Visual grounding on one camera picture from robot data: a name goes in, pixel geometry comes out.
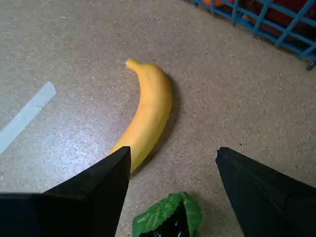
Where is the red toy pomegranate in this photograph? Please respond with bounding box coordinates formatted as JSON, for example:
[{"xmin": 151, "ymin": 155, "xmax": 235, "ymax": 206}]
[{"xmin": 243, "ymin": 0, "xmax": 316, "ymax": 42}]

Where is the black toy grapes bunch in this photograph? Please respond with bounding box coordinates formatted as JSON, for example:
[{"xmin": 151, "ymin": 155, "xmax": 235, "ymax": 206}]
[{"xmin": 132, "ymin": 191, "xmax": 203, "ymax": 237}]

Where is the orange toy fruit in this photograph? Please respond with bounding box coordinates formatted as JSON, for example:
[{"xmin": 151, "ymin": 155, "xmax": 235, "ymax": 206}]
[{"xmin": 202, "ymin": 0, "xmax": 234, "ymax": 7}]

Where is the blue wire basket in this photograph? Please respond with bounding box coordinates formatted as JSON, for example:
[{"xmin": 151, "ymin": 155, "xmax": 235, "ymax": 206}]
[{"xmin": 191, "ymin": 0, "xmax": 316, "ymax": 71}]

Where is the yellow toy banana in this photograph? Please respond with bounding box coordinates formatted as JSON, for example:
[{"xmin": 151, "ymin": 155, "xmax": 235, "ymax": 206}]
[{"xmin": 107, "ymin": 58, "xmax": 173, "ymax": 175}]

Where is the long white tape strip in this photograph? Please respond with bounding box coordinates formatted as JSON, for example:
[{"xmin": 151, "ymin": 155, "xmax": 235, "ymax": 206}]
[{"xmin": 0, "ymin": 80, "xmax": 57, "ymax": 156}]

